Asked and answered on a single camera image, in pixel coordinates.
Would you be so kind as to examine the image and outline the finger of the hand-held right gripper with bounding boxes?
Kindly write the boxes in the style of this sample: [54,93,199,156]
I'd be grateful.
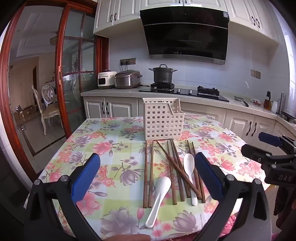
[241,143,275,166]
[258,132,296,154]

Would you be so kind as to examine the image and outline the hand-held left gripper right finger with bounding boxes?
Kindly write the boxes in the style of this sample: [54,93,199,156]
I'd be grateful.
[192,152,273,241]

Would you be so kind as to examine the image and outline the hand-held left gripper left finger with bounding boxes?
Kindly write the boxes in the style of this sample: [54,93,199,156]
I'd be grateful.
[23,152,102,241]

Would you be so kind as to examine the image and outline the white ceramic spoon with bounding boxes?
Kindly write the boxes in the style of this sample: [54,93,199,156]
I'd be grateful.
[145,176,172,228]
[183,153,199,206]

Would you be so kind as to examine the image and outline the white perforated plastic basket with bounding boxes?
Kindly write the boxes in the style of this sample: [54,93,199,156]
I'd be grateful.
[142,98,186,141]

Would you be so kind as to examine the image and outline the person's left hand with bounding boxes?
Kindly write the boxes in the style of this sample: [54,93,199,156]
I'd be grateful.
[110,234,152,241]

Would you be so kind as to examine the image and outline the floral tablecloth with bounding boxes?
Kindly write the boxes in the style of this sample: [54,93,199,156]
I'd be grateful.
[24,115,274,240]

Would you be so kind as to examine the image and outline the amber oil bottle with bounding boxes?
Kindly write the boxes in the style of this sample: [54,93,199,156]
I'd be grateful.
[263,91,272,110]

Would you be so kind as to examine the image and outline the steel thermos bottle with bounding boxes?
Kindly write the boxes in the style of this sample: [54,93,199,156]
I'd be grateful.
[277,92,286,116]

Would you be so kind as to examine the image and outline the pink fuzzy clothing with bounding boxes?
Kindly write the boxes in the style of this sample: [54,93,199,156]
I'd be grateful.
[217,214,239,238]

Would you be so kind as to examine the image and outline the ornate white dining chair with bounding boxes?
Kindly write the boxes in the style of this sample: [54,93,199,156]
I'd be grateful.
[41,81,65,136]
[31,85,43,112]

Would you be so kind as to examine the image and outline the black gas stove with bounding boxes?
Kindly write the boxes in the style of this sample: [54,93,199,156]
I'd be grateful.
[138,82,230,103]

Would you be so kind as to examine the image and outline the cardboard boxes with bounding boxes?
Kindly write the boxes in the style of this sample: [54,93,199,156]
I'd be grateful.
[13,104,36,120]

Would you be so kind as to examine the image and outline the white electric cooker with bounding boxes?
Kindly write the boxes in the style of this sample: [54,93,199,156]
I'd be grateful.
[97,69,117,90]

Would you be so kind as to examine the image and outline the silver rice cooker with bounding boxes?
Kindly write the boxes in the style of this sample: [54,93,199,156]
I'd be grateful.
[114,70,143,89]

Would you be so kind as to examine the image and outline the red wooden glass sliding door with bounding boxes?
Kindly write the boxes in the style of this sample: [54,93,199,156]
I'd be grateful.
[55,3,110,140]

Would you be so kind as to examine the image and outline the dark lidded cooking pot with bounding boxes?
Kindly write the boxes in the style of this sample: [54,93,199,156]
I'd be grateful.
[148,64,178,84]

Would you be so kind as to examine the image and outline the black range hood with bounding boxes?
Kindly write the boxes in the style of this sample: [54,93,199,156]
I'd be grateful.
[139,9,230,65]

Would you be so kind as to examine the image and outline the white upper cabinets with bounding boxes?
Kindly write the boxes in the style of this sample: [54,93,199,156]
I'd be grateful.
[93,0,281,48]

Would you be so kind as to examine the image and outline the small black-handled pan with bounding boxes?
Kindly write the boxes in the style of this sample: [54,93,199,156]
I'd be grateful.
[234,95,250,108]

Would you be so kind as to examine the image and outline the red wooden door frame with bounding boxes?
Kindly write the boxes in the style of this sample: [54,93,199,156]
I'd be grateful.
[0,0,99,176]

